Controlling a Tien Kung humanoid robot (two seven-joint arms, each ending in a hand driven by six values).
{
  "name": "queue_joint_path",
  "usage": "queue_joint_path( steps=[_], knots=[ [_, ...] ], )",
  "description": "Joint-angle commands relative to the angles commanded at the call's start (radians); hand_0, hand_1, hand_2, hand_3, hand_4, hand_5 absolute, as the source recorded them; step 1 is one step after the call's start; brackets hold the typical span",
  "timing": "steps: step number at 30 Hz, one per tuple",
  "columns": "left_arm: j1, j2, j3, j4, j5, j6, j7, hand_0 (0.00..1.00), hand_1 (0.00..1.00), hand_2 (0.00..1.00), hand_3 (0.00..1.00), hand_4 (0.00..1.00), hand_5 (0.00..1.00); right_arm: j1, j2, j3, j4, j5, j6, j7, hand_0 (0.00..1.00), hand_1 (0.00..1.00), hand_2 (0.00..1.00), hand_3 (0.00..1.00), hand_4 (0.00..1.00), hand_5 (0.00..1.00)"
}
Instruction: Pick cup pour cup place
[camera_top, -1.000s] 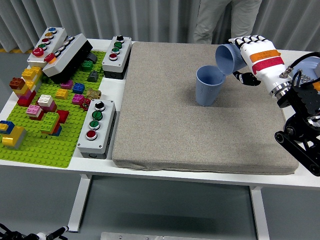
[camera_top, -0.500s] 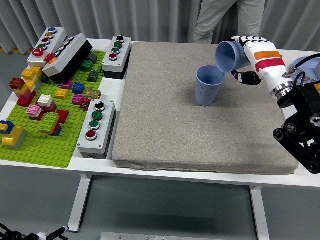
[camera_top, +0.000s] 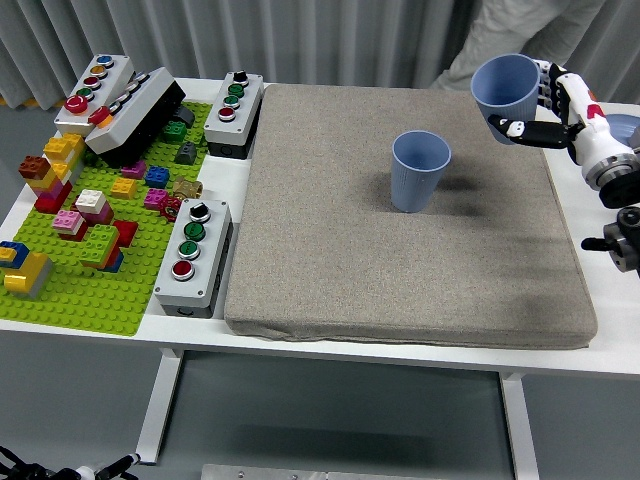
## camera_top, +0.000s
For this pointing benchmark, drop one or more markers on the grey five-button control box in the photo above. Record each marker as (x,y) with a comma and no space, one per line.
(114,75)

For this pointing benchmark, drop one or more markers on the grey four-button control box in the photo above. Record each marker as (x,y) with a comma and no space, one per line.
(241,116)
(210,260)

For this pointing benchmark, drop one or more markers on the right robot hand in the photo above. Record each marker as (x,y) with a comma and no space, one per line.
(592,135)

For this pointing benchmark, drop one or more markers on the green studded baseplate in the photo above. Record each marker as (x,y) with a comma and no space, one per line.
(75,300)

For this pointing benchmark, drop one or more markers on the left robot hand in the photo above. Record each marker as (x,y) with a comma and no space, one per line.
(120,464)

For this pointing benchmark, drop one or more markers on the light pink toy brick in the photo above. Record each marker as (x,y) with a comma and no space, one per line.
(67,220)

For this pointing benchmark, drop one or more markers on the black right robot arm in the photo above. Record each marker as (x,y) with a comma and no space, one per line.
(620,195)

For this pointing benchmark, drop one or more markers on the dark pink toy brick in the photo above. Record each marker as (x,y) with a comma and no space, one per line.
(102,216)

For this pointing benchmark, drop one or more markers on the green toy brick stack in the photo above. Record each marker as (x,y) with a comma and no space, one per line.
(100,240)

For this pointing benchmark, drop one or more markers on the brass valve with red handwheel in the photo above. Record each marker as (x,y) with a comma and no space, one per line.
(187,189)

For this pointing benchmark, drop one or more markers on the magenta toy brick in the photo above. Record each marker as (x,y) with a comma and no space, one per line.
(155,199)
(133,170)

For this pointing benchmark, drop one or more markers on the yellow toy brick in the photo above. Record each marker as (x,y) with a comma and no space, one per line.
(123,188)
(59,146)
(47,179)
(25,272)

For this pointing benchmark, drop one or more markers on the grey-brown fabric mat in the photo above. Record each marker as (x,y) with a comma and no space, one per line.
(350,250)

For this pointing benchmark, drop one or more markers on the brown toy brick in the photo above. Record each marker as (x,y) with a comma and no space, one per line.
(33,167)

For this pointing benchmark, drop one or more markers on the person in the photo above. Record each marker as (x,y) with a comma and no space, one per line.
(505,30)

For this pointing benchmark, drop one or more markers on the blue plate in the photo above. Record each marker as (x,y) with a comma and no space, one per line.
(625,127)

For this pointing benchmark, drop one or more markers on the grey pleated curtain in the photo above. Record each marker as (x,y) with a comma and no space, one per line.
(250,40)

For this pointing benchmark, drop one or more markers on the tilted grey black-based button box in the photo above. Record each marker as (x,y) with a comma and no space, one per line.
(135,115)

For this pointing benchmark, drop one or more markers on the black curved toy piece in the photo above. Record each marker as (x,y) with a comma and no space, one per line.
(184,116)

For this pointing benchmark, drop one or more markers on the dark grey slope brick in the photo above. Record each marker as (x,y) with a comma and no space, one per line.
(186,154)

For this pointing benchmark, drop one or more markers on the red toy brick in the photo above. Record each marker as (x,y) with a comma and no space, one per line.
(49,204)
(126,232)

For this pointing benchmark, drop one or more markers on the white table leg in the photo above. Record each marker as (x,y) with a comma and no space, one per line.
(155,410)
(520,430)

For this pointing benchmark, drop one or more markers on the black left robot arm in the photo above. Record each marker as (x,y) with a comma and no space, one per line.
(20,471)

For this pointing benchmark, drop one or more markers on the white toy brick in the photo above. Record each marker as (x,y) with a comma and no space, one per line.
(91,200)

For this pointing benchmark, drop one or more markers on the blue toy brick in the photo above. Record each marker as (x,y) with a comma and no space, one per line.
(17,248)
(157,176)

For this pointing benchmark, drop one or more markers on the blue ribbed plastic cup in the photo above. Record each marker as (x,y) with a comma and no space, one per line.
(415,185)
(505,85)

